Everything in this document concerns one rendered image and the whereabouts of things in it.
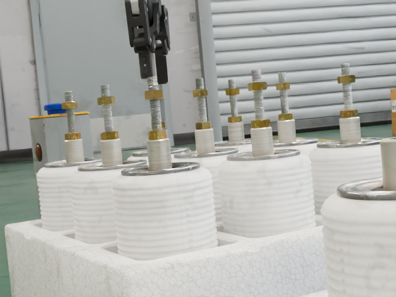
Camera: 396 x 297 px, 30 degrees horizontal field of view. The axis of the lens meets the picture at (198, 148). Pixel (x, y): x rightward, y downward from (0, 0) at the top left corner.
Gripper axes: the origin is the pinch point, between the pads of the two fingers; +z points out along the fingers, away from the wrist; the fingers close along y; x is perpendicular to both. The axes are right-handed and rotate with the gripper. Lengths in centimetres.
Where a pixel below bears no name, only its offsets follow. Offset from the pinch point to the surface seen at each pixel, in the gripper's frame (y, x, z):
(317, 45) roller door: -521, 18, -35
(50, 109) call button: -6.7, -17.3, 3.3
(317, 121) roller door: -517, 12, 27
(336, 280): 52, 22, 15
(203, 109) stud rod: 9.5, 7.6, 5.1
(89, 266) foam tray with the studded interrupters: 30.0, -0.7, 18.3
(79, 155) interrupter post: 8.1, -8.3, 9.3
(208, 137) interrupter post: 10.0, 8.1, 8.4
